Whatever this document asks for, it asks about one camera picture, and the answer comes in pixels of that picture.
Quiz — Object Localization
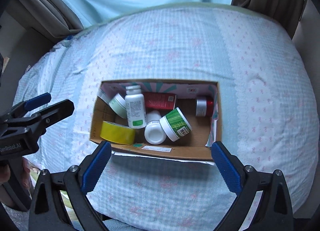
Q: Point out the white pill bottle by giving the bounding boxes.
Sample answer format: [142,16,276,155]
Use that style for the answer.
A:
[125,85,147,129]

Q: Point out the red silver small jar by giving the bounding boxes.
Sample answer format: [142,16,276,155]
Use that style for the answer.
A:
[196,96,214,117]

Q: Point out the red carton box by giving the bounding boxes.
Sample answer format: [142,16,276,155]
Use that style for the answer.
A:
[143,92,177,110]

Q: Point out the pale green cream jar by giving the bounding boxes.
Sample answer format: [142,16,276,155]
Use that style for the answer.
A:
[108,93,127,119]

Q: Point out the green striped white-lid jar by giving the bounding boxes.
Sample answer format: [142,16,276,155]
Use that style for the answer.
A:
[159,107,192,142]

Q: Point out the yellow tape roll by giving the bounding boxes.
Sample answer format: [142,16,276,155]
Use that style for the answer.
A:
[100,121,136,145]

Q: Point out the cardboard box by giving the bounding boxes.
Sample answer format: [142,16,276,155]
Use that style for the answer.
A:
[90,79,221,161]

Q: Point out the person left hand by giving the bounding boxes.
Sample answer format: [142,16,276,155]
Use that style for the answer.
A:
[1,157,31,211]

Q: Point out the left grey curtain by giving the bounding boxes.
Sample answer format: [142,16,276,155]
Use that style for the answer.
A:
[5,0,84,43]

